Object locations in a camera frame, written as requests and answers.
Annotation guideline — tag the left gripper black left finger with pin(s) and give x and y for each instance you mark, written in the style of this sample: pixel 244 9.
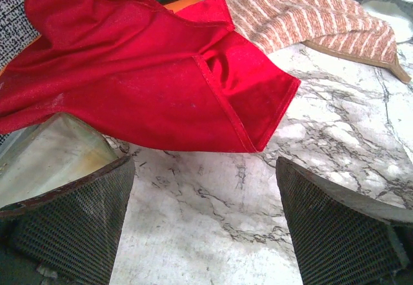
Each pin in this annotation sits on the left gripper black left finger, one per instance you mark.
pixel 73 230

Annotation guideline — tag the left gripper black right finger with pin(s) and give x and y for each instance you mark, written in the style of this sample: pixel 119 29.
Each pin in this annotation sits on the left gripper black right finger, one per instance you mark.
pixel 340 236

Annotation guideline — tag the red cloth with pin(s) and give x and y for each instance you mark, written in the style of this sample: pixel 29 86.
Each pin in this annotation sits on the red cloth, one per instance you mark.
pixel 136 71

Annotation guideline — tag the striped pink cloth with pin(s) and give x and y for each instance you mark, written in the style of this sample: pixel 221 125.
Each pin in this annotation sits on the striped pink cloth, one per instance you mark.
pixel 340 28

